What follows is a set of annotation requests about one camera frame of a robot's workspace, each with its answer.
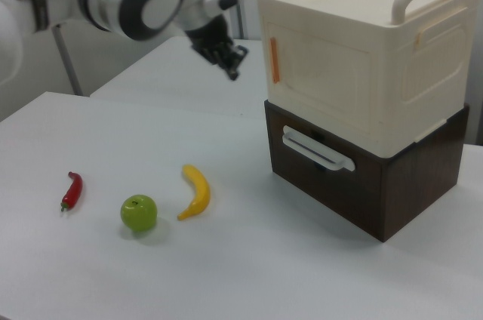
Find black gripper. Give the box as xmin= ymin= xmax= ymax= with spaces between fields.
xmin=183 ymin=17 xmax=250 ymax=81

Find cream cabinet door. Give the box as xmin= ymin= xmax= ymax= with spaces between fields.
xmin=265 ymin=20 xmax=374 ymax=131

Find cream plastic cabinet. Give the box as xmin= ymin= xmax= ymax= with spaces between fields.
xmin=255 ymin=0 xmax=481 ymax=157

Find yellow banana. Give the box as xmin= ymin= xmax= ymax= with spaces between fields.
xmin=177 ymin=163 xmax=211 ymax=221

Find grey metal pole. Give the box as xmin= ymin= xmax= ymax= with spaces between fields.
xmin=51 ymin=23 xmax=85 ymax=97

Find green apple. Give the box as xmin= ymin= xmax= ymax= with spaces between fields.
xmin=119 ymin=194 xmax=158 ymax=232

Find dark brown drawer box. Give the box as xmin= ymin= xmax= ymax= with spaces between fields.
xmin=263 ymin=98 xmax=471 ymax=243

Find red chili pepper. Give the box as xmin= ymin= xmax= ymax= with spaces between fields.
xmin=60 ymin=171 xmax=84 ymax=212

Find copper door handle strip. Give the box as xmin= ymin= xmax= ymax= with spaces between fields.
xmin=269 ymin=36 xmax=281 ymax=84

